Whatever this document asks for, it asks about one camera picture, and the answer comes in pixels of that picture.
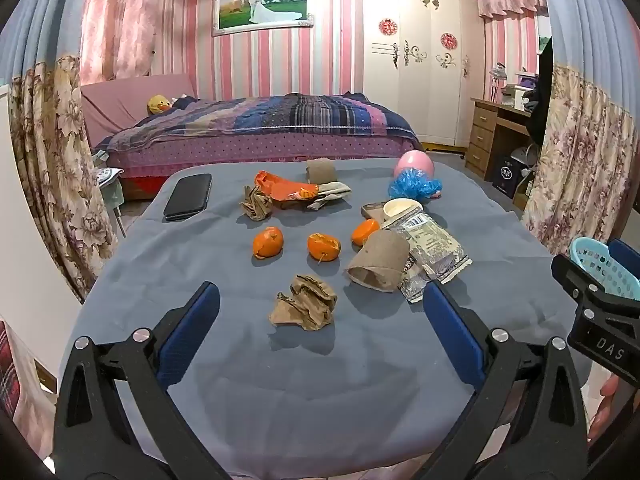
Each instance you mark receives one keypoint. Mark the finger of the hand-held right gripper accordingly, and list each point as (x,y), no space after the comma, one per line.
(575,277)
(625,255)

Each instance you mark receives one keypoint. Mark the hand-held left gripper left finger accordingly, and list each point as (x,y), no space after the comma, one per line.
(192,330)

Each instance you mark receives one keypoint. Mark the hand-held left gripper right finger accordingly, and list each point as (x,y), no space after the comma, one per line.
(452,332)

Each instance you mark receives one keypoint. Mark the teal plastic basket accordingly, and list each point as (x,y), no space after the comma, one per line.
(597,265)

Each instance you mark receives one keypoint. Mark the silver printed wrapper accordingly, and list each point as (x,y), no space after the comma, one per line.
(432,247)

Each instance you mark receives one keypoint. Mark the large cardboard tube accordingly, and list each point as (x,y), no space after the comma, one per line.
(377,260)

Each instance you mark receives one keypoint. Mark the plain brown paper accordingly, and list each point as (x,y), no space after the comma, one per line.
(302,305)

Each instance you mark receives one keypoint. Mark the orange fruit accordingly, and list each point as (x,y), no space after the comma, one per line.
(267,242)
(365,232)
(323,246)

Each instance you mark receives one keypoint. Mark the cream plastic lid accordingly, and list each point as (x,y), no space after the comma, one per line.
(400,208)

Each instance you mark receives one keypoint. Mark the patterned brown paper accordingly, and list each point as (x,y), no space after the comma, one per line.
(256,204)

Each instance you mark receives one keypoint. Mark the person's right hand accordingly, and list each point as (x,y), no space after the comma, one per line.
(607,405)

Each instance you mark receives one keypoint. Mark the grey blue tablecloth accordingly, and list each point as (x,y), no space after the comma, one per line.
(250,385)

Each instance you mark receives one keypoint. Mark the cardboard box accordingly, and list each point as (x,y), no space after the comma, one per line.
(525,195)

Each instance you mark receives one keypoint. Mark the blue floral curtain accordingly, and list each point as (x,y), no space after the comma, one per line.
(45,135)
(585,160)

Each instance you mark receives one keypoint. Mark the black printed box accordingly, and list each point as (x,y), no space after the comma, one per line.
(505,174)

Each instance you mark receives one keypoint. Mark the white fan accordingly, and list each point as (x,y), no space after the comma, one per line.
(530,156)

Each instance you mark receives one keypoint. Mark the beige phone case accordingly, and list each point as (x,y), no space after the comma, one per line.
(372,210)

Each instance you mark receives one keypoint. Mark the blue plastic bag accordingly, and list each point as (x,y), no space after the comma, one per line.
(412,187)

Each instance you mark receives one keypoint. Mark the orange snack wrapper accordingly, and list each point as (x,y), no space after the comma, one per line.
(285,189)

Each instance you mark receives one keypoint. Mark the wooden desk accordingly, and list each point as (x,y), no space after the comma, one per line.
(492,127)

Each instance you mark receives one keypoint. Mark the small white stool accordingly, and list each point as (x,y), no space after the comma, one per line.
(107,180)

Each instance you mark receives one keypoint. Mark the pink cup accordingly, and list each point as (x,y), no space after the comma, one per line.
(415,161)

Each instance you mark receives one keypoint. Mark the beige cloth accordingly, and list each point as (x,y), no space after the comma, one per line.
(331,194)

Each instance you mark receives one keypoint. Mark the dark hanging garment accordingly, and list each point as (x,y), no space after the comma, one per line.
(542,90)

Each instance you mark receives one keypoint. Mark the purple dotted bed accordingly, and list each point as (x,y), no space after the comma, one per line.
(250,152)

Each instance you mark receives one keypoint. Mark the red plaid cloth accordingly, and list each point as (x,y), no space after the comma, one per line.
(11,377)

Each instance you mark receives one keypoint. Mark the white printer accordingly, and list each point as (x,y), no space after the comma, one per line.
(516,96)

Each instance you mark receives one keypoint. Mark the small cardboard tube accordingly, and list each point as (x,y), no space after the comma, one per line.
(320,170)

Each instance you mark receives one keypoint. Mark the desk lamp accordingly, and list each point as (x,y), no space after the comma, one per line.
(497,80)

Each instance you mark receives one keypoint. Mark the yellow duck plush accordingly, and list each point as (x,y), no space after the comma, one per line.
(159,105)

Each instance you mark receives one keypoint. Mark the pink bed headboard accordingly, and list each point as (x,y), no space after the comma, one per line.
(130,100)

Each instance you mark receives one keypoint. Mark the plaid patchwork blanket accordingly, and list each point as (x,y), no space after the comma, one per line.
(300,115)

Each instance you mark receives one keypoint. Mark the white wardrobe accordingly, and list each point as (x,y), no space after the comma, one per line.
(420,60)

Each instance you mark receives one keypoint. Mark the pink patterned curtain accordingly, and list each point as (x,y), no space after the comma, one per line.
(120,20)

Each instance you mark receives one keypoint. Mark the framed wall picture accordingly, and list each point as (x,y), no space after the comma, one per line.
(262,7)

